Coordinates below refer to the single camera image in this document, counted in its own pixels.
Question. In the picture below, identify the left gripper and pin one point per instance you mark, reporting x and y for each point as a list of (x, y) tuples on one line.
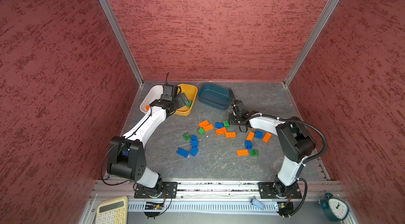
[(181, 102)]

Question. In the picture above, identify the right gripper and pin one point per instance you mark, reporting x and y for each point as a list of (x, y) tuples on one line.
[(231, 119)]

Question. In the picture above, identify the blue long lego brick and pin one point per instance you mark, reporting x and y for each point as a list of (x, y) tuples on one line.
[(182, 152)]

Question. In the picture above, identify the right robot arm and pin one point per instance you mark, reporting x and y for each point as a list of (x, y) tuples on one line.
[(295, 140)]

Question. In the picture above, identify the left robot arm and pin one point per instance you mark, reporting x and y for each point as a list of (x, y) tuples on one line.
[(126, 157)]

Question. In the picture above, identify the white plastic bin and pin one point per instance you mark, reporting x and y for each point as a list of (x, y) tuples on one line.
[(154, 93)]

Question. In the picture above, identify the teal plastic bin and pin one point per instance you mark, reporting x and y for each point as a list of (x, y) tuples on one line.
[(215, 96)]

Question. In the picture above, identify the large orange lego plate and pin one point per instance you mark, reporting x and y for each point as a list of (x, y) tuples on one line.
[(205, 125)]

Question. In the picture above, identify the small blue cylinder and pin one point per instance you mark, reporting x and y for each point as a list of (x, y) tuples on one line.
[(256, 203)]

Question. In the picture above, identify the cream calculator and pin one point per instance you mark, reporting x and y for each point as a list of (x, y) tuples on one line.
[(113, 211)]

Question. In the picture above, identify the teal alarm clock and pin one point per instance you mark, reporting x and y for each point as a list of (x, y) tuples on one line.
[(335, 209)]

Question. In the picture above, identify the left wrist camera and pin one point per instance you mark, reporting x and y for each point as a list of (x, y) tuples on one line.
[(169, 92)]

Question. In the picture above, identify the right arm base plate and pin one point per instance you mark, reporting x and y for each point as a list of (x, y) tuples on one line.
[(277, 190)]

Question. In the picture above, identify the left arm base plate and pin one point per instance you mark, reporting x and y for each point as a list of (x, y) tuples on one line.
[(163, 190)]

